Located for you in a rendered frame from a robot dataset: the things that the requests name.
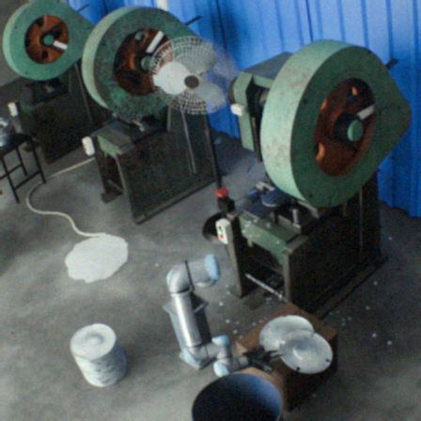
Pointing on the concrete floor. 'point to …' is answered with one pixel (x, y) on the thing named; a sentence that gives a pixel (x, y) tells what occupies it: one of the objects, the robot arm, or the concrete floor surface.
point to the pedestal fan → (203, 56)
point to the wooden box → (283, 375)
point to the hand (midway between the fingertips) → (283, 353)
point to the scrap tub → (238, 399)
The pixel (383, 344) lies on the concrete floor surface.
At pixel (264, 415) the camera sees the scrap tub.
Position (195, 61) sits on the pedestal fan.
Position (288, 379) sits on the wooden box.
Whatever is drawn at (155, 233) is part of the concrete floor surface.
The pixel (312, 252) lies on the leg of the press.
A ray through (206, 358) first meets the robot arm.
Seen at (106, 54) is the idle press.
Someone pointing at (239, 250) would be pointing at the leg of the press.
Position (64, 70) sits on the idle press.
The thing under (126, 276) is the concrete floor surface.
